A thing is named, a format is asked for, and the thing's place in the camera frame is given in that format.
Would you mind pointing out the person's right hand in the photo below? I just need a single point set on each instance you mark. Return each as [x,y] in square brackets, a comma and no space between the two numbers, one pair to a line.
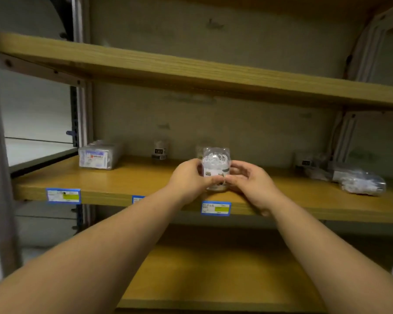
[255,188]

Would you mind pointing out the person's left hand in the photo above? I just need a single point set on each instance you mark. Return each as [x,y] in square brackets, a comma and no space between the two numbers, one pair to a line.
[186,181]

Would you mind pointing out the person's left forearm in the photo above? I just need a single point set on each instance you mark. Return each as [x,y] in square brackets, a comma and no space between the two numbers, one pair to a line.
[85,258]

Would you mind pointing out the person's right forearm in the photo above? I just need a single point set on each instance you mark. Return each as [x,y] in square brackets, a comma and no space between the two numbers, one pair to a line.
[337,264]

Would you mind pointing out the blue price label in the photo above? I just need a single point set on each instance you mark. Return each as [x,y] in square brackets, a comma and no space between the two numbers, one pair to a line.
[216,208]
[63,196]
[137,200]

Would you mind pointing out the white metal crossbar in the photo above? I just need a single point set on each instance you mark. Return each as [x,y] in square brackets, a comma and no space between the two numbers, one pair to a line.
[376,116]
[36,70]

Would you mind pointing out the black metal bracket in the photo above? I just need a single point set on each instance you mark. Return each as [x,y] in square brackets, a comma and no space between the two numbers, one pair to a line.
[65,16]

